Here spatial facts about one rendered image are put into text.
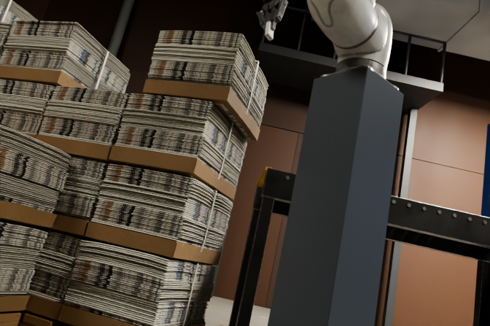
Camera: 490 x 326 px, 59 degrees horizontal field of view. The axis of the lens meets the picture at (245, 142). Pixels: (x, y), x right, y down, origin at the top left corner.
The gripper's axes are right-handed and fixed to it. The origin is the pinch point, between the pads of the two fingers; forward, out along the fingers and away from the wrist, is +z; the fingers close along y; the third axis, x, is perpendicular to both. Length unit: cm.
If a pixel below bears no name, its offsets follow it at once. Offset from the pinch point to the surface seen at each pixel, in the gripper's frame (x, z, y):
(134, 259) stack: -6, 80, -33
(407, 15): 226, -265, -3
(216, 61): -14.7, 25.1, -7.3
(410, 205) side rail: 88, 28, 14
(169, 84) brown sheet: -18.5, 30.9, -22.0
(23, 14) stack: -45, -34, -109
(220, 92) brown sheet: -10.9, 35.0, -7.2
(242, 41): -11.9, 17.4, -0.7
